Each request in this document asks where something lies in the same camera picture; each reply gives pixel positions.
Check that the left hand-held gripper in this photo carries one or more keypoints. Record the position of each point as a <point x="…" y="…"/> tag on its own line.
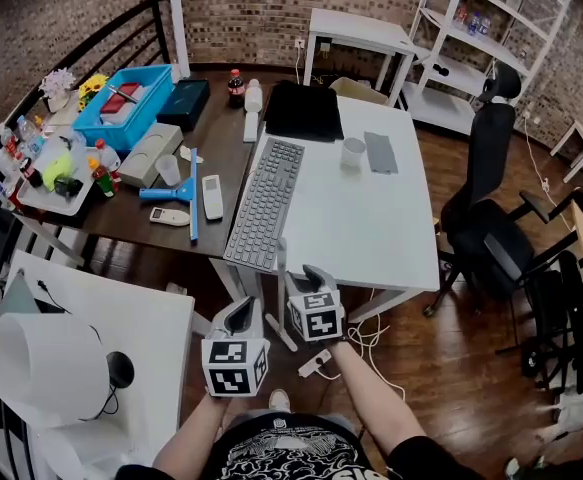
<point x="233" y="363"/>

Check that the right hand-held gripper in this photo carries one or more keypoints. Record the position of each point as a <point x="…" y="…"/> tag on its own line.
<point x="316" y="318"/>

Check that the person's right forearm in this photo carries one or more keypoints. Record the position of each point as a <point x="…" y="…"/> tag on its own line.
<point x="371" y="393"/>

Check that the person's left forearm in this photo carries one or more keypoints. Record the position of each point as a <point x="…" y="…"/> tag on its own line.
<point x="191" y="433"/>

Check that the white power strip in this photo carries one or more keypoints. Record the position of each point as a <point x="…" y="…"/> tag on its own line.
<point x="315" y="363"/>

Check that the person's light shoe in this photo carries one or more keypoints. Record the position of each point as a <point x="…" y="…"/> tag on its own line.
<point x="280" y="400"/>

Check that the white square table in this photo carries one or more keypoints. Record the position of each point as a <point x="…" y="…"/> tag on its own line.
<point x="146" y="328"/>

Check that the person's black printed t-shirt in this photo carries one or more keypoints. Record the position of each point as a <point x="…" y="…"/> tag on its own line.
<point x="291" y="453"/>

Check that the white desk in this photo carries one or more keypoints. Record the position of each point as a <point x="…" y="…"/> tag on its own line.
<point x="356" y="218"/>

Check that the black round device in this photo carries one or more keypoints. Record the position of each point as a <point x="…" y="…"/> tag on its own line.
<point x="120" y="369"/>

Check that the grey keyboard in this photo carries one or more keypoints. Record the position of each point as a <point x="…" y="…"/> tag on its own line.
<point x="266" y="203"/>

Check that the long white remote control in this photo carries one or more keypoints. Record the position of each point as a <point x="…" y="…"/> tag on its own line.
<point x="212" y="197"/>

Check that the small white remote control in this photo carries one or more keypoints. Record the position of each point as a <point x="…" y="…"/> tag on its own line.
<point x="169" y="216"/>

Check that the white cup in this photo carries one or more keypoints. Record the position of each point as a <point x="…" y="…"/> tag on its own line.
<point x="353" y="153"/>

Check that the grey cloth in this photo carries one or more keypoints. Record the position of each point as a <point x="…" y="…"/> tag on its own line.
<point x="381" y="153"/>

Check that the blue squeegee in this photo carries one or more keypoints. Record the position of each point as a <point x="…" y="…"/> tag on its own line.
<point x="171" y="193"/>

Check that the white paper roll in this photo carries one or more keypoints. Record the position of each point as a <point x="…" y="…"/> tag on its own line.
<point x="51" y="368"/>

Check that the clear plastic cup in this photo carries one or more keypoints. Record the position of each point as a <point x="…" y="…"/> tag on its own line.
<point x="168" y="170"/>

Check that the dark wooden table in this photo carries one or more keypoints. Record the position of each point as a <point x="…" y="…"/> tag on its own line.
<point x="221" y="133"/>

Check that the black fabric sleeve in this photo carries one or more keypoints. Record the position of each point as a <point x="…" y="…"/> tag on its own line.
<point x="303" y="110"/>

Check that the grey cardboard box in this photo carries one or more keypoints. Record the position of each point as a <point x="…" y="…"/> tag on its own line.
<point x="151" y="153"/>

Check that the green bottle with orange cap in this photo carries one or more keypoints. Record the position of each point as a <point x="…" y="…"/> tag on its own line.
<point x="102" y="178"/>

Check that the white bottle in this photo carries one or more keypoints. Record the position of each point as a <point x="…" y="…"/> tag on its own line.
<point x="253" y="98"/>

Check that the black office chair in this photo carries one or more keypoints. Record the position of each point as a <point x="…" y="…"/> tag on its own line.
<point x="491" y="168"/>

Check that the beige bin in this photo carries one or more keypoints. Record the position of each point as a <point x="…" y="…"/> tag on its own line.
<point x="356" y="90"/>

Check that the cola bottle with red cap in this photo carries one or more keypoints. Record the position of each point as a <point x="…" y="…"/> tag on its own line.
<point x="236" y="90"/>

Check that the clear bottle with red cap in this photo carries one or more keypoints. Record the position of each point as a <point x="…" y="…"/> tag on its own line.
<point x="108" y="155"/>

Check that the white tray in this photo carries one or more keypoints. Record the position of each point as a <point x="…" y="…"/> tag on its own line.
<point x="46" y="200"/>

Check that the dark flat box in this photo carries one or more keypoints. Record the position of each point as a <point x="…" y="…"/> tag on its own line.
<point x="183" y="103"/>

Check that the yellow-green cloth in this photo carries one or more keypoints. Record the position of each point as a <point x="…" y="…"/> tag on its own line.
<point x="57" y="170"/>

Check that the blue plastic basket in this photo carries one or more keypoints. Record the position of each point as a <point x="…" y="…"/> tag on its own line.
<point x="146" y="113"/>

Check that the small dark drink bottle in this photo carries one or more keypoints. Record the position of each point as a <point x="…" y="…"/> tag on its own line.
<point x="32" y="173"/>

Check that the red case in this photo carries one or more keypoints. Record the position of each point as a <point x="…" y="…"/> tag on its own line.
<point x="118" y="99"/>

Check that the small white side table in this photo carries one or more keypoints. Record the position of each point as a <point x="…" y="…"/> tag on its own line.
<point x="356" y="30"/>

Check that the clear water bottle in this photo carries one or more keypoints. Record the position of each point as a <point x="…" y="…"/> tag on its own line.
<point x="30" y="135"/>

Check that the yellow sunflower bunch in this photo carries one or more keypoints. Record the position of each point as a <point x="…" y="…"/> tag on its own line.
<point x="92" y="88"/>

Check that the white shelf rack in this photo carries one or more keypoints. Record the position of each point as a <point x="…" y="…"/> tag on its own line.
<point x="471" y="43"/>

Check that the white pillar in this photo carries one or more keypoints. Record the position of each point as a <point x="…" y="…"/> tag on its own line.
<point x="178" y="23"/>

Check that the white flower bunch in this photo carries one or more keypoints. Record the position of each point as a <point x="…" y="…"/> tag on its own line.
<point x="57" y="85"/>

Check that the black metal railing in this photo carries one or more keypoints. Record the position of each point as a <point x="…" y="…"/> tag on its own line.
<point x="121" y="23"/>

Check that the black folding chair frame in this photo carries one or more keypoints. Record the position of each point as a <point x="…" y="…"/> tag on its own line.
<point x="566" y="293"/>

